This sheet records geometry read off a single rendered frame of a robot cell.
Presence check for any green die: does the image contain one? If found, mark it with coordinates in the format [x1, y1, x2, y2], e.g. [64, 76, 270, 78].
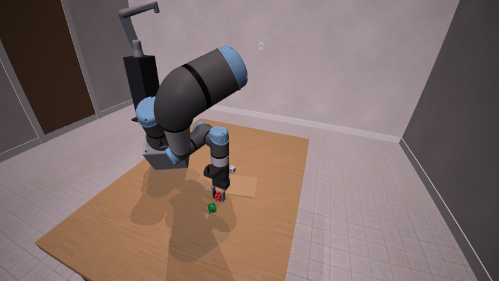
[208, 203, 216, 214]

